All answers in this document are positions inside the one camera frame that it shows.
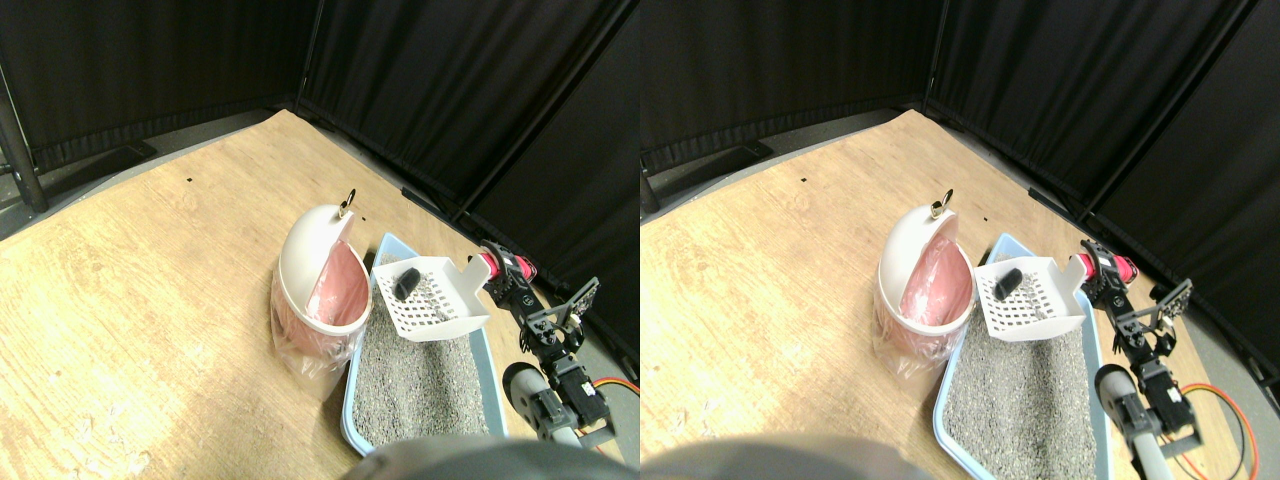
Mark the black lump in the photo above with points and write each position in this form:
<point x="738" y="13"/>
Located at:
<point x="406" y="283"/>
<point x="1007" y="282"/>

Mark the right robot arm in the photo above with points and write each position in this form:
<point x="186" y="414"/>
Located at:
<point x="570" y="390"/>
<point x="1160" y="390"/>

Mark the black curtain stand foot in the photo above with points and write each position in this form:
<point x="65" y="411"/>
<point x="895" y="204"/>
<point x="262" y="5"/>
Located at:
<point x="710" y="162"/>
<point x="105" y="165"/>
<point x="1060" y="203"/>
<point x="430" y="203"/>

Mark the blue litter tray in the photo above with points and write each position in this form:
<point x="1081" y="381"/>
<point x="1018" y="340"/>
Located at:
<point x="420" y="400"/>
<point x="1010" y="410"/>

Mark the black curtain stand pole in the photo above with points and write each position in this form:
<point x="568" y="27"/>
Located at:
<point x="309" y="55"/>
<point x="935" y="50"/>
<point x="648" y="192"/>
<point x="540" y="110"/>
<point x="1170" y="105"/>
<point x="22" y="150"/>

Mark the white bin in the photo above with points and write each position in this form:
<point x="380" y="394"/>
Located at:
<point x="300" y="260"/>
<point x="900" y="260"/>

